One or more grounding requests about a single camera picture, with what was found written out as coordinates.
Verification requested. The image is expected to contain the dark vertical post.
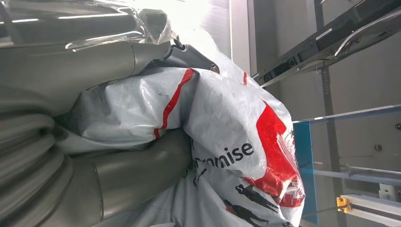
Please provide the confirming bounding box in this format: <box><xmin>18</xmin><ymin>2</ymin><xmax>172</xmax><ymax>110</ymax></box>
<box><xmin>314</xmin><ymin>0</ymin><xmax>347</xmax><ymax>227</ymax></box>

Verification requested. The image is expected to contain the blue panel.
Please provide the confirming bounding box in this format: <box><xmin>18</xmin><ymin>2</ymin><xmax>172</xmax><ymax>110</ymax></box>
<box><xmin>293</xmin><ymin>121</ymin><xmax>319</xmax><ymax>226</ymax></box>

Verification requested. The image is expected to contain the grey metal crossbar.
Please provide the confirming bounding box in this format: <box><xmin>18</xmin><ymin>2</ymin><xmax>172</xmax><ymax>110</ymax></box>
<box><xmin>300</xmin><ymin>167</ymin><xmax>401</xmax><ymax>187</ymax></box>

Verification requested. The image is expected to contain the black overhead rail fixture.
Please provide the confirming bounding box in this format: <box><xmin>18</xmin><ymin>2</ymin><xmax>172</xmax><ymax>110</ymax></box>
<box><xmin>253</xmin><ymin>0</ymin><xmax>401</xmax><ymax>88</ymax></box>

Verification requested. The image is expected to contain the yellow bracket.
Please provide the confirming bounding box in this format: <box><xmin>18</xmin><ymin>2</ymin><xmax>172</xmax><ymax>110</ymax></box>
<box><xmin>336</xmin><ymin>196</ymin><xmax>351</xmax><ymax>214</ymax></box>

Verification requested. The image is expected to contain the aluminium profile beam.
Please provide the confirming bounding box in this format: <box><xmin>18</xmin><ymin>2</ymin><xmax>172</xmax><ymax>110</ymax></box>
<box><xmin>338</xmin><ymin>193</ymin><xmax>401</xmax><ymax>227</ymax></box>

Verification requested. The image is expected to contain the white plastic mailer package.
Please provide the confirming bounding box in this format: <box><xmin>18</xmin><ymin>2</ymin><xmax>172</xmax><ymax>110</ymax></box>
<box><xmin>54</xmin><ymin>28</ymin><xmax>306</xmax><ymax>227</ymax></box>

